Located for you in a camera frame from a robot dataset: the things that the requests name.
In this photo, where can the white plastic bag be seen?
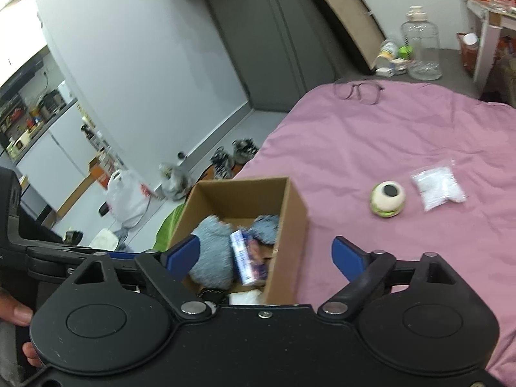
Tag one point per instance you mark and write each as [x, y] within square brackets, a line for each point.
[127, 199]

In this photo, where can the pink blanket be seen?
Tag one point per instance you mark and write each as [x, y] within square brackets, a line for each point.
[403, 137]

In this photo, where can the red cup with white lid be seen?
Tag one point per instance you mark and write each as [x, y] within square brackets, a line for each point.
[468, 54]

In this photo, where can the black kitchen appliance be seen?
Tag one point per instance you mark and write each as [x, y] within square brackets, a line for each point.
[53, 101]

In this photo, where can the small black pouch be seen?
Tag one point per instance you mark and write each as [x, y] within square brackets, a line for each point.
[211, 294]

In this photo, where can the blue-grey fluffy plush toy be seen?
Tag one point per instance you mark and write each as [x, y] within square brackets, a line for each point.
[213, 250]

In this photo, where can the large clear water jug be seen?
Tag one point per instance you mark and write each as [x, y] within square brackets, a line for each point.
[421, 48]

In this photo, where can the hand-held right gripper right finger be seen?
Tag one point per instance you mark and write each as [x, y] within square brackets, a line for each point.
[346, 256]

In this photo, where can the purple-framed glasses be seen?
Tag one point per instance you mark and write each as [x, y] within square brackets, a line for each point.
[357, 87]

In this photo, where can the green cloth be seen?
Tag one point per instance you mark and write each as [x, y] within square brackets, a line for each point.
[169, 229]

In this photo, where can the white soft pack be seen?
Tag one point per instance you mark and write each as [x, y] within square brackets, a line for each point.
[244, 298]

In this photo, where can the small white boxes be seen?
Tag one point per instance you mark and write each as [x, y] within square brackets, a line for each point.
[390, 68]

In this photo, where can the blue and pink tissue packet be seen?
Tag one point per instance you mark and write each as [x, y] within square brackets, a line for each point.
[244, 256]

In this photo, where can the long flat cardboard tray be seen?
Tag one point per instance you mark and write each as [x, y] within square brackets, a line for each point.
[346, 12]

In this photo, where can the crumpled clear plastic bag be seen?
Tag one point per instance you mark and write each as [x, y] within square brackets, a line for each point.
[175, 180]

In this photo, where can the grey door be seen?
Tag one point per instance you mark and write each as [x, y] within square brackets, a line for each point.
[262, 48]

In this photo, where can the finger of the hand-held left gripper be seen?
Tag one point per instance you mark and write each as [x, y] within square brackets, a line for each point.
[52, 256]

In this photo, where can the brown cardboard box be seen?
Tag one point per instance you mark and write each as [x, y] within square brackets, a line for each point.
[288, 250]

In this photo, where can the white kitchen cabinet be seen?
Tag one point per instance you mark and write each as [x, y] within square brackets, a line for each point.
[60, 157]

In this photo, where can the clear bag of white filling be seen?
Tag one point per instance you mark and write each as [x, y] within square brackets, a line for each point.
[437, 185]

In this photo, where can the person's left hand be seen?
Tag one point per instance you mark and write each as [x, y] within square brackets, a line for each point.
[18, 313]

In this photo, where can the orange box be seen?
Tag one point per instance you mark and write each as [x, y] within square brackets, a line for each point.
[103, 171]

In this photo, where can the blue knitted cloth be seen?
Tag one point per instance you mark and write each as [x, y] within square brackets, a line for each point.
[264, 229]

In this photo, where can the white desk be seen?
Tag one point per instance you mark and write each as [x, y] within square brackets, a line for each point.
[487, 44]

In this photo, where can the white bottle with yellow label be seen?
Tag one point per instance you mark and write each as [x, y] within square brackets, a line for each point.
[387, 52]

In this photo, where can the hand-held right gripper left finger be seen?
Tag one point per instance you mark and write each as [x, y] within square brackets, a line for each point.
[183, 252]

